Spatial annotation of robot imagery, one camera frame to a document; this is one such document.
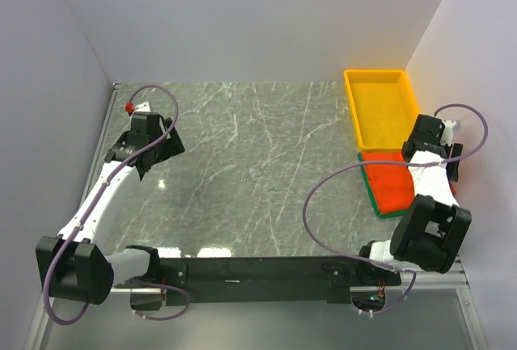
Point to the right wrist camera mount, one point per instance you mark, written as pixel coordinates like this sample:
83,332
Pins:
450,128

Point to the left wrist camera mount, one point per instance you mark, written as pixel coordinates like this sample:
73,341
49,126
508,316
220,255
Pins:
133,108

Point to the black base beam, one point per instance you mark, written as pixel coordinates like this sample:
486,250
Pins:
272,279

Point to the folded green t shirt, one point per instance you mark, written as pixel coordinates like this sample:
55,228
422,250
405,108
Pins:
390,187

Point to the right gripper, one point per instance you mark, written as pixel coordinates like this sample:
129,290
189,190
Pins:
458,149

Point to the orange t shirt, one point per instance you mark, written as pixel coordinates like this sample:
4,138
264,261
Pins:
418,187

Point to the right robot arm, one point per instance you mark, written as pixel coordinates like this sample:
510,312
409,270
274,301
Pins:
432,229

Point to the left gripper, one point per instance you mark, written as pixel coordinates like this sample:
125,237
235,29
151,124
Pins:
172,145

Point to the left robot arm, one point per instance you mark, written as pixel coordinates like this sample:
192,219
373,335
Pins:
73,265

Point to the yellow plastic bin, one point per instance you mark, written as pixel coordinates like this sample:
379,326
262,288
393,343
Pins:
383,108

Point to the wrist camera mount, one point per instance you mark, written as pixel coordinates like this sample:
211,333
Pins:
450,128
133,108

